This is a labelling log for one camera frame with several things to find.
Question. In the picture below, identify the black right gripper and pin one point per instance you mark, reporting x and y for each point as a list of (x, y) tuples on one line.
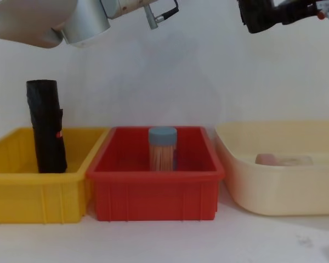
[(259, 15)]

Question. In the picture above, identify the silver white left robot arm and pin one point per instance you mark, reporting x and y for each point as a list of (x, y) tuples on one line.
[(82, 22)]

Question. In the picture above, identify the pink plastic cup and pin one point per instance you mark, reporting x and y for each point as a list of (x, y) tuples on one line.
[(266, 159)]

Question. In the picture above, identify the toothpick jar with blue lid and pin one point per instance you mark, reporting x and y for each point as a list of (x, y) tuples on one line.
[(163, 149)]

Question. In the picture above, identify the cream plastic basin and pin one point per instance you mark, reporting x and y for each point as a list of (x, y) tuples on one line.
[(285, 189)]

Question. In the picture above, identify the red plastic bin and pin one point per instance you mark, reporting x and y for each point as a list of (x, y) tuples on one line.
[(153, 194)]

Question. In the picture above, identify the black bag roll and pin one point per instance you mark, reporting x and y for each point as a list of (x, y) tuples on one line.
[(45, 126)]

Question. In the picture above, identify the yellow plastic bin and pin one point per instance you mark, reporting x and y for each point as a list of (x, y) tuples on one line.
[(22, 191)]

